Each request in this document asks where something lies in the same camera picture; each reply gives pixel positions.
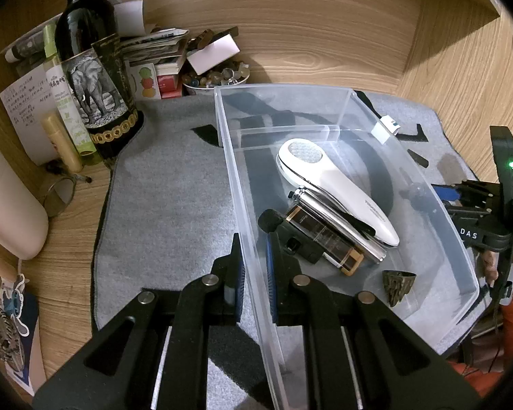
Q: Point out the green tube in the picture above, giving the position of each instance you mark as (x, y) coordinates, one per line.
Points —
(68, 106)

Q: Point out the white handwritten note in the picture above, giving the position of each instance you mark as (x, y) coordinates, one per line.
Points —
(25, 106)

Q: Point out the white charger plug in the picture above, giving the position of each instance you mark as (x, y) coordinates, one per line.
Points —
(387, 130)

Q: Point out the small round mirror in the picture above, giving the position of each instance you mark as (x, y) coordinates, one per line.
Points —
(57, 196)

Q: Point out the bowl of stones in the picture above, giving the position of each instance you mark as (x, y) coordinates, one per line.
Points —
(216, 79)

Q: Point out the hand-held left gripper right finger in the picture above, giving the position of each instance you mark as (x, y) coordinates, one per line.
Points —
(271, 282)

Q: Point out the white card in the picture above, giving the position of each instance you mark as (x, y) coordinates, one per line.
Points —
(211, 55)

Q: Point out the yellow lip balm tube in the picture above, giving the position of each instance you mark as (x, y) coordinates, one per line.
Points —
(64, 143)

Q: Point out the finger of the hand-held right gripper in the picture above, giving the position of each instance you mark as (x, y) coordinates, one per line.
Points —
(446, 192)

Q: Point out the spiky metal brooch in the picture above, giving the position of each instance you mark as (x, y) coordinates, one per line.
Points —
(6, 341)

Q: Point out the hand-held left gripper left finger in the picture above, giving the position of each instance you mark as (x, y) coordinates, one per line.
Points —
(238, 282)

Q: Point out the clear plastic bin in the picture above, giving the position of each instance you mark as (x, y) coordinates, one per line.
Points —
(431, 273)

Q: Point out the silver corkscrew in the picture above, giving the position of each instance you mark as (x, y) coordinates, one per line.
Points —
(337, 222)

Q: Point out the person's right hand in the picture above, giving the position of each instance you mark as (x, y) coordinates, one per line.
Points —
(491, 264)

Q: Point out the white handheld massager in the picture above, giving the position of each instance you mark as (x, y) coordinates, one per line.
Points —
(337, 183)

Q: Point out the brown glass perfume bottle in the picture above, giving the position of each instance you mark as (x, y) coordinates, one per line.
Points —
(325, 239)

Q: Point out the dark wine bottle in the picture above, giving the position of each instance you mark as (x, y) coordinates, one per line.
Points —
(94, 72)

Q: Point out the stack of books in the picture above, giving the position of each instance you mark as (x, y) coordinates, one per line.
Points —
(162, 51)

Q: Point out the grey printed mat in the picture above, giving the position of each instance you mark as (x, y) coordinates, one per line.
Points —
(166, 200)

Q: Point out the blue sticker card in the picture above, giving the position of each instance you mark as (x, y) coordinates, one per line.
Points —
(15, 307)

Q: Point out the fruit print carton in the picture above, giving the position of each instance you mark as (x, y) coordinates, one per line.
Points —
(147, 81)

